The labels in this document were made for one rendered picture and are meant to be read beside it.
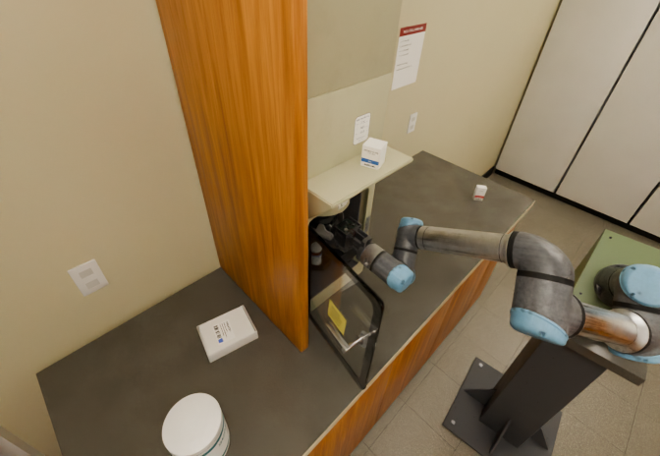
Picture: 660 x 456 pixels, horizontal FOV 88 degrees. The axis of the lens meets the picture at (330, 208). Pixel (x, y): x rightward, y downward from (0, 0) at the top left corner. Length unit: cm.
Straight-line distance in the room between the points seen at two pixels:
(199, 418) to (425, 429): 142
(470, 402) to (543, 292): 144
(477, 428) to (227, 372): 146
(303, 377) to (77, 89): 96
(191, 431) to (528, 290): 83
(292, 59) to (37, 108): 62
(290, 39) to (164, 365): 100
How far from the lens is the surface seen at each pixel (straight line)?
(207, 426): 97
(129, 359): 130
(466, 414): 224
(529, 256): 93
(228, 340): 118
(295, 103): 60
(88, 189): 110
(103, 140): 105
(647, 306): 128
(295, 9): 57
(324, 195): 79
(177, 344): 127
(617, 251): 152
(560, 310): 92
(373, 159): 88
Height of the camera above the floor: 198
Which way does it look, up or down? 39 degrees down
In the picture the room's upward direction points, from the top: 3 degrees clockwise
